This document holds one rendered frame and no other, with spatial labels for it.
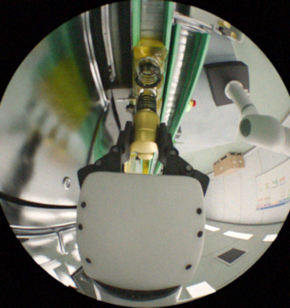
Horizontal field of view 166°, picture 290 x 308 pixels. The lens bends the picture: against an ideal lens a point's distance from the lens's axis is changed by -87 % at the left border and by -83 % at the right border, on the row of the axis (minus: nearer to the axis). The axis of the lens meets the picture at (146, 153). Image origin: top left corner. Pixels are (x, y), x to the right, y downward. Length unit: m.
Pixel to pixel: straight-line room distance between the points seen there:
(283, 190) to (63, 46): 3.88
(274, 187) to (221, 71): 3.57
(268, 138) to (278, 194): 3.50
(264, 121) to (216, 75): 0.31
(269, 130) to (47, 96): 0.43
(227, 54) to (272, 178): 3.56
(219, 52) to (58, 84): 0.58
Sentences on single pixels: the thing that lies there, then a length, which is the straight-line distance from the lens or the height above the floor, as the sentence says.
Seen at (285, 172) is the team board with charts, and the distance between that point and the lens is 3.67.
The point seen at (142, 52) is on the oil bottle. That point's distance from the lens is 0.17.
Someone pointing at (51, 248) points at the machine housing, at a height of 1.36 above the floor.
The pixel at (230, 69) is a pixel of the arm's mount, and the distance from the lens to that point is 0.56.
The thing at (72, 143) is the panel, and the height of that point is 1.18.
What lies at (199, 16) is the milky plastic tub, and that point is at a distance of 0.53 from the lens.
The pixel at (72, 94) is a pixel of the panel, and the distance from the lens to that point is 0.20.
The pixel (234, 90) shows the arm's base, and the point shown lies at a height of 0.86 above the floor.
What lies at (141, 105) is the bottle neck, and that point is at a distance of 0.15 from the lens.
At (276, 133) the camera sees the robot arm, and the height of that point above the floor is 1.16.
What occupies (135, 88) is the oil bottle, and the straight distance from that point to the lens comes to 0.20.
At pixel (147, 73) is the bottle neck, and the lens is 0.16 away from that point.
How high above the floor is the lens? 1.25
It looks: 23 degrees down
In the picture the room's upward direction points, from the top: 177 degrees counter-clockwise
